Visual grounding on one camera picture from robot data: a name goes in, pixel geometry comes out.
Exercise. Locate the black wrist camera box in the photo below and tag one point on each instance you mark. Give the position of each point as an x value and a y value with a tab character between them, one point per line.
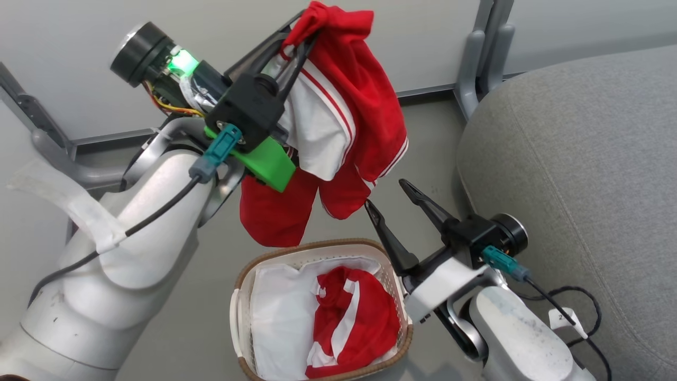
248	114
470	235

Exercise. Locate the white tape strip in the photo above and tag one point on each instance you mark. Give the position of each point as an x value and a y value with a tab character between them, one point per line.
79	206

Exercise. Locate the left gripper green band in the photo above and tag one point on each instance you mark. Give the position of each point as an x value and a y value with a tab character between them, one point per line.
143	53

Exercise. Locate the grey metal frame tube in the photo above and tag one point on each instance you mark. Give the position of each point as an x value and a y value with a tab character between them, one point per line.
473	58
79	169

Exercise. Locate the red and white garment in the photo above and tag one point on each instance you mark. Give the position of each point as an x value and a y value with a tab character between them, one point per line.
365	95
370	323

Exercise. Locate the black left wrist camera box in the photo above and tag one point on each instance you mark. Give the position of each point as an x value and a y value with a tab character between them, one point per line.
248	114

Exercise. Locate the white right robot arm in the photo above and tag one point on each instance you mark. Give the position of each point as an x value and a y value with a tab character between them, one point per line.
518	333

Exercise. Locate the grey fabric sofa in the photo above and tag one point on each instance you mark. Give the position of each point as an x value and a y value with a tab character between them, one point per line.
582	159

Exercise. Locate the white laundry basket brown rim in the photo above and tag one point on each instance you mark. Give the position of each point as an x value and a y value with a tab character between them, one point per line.
392	286

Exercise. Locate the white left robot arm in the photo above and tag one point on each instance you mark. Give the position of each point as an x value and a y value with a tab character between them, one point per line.
148	233

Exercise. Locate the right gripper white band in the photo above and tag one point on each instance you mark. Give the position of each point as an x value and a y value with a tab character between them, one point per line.
444	286

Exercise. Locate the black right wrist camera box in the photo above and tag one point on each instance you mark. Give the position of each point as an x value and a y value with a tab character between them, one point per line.
470	235

